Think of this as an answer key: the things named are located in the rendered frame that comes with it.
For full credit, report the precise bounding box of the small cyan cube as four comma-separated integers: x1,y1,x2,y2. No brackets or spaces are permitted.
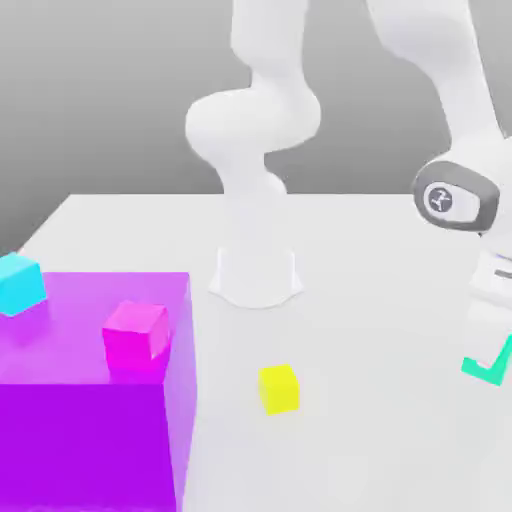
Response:
0,251,48,318

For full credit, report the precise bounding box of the large purple box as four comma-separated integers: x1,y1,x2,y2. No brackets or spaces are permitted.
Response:
0,271,198,512

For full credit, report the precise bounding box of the small magenta cube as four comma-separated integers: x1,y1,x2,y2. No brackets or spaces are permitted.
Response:
101,300,173,374

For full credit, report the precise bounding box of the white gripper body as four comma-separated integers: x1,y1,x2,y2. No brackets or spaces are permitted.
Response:
468,258,512,311

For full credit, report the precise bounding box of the small yellow cube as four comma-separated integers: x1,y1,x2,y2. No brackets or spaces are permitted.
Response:
257,363,301,417

